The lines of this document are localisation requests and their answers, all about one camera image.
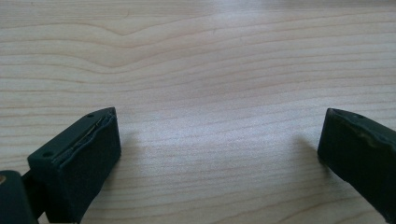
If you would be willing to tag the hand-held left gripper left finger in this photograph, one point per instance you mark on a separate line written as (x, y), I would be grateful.
(77, 161)

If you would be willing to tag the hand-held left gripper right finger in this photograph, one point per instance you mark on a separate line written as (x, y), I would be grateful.
(358, 155)

